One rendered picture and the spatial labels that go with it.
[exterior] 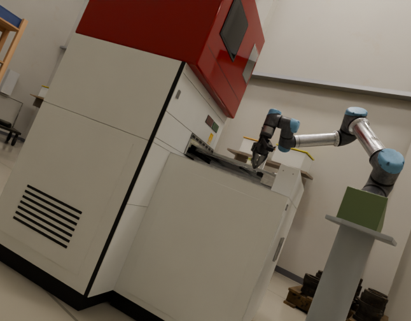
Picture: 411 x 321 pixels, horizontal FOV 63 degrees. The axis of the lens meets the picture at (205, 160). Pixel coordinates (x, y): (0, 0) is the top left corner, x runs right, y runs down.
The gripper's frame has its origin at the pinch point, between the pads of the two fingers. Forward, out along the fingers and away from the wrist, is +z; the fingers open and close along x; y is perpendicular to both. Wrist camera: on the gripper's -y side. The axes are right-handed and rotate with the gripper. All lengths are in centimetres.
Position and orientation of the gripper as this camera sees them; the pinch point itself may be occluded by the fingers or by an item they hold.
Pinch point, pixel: (255, 166)
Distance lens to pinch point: 193.4
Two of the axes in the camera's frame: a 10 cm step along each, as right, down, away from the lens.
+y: -2.6, -0.3, 9.6
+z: -3.7, 9.2, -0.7
